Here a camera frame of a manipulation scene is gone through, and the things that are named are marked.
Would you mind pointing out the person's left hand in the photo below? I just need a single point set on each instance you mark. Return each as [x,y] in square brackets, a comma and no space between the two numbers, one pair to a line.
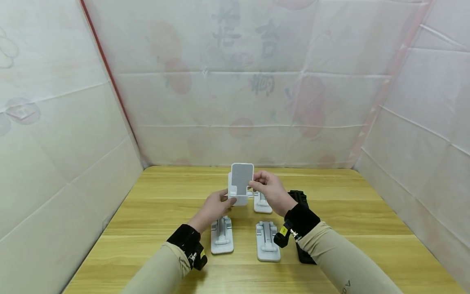
[213,210]

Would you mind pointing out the person's right hand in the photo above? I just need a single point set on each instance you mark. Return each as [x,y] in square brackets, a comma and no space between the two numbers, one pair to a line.
[273,192]

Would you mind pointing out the person's left thumb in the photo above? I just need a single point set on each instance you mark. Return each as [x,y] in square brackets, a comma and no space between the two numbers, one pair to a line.
[228,199]

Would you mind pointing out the person's left fingers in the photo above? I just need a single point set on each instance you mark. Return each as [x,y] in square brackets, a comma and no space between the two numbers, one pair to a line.
[223,192]

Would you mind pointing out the person's right thumb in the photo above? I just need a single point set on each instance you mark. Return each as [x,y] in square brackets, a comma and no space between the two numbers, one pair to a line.
[257,186]

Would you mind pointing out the person's right fingers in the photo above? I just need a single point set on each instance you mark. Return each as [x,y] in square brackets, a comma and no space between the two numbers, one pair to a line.
[260,176]

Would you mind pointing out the white phone stand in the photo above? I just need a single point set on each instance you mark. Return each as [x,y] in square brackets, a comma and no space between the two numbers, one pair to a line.
[267,241]
[262,203]
[222,235]
[240,183]

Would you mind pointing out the folded white phone stand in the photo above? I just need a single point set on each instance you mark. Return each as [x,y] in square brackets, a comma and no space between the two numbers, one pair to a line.
[267,241]
[262,203]
[222,235]

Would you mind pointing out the black wrist band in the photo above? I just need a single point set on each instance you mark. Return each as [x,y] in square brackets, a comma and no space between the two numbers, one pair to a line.
[297,224]
[189,243]

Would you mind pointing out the black phone stand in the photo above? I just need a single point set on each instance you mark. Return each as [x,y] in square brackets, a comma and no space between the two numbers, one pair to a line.
[303,228]

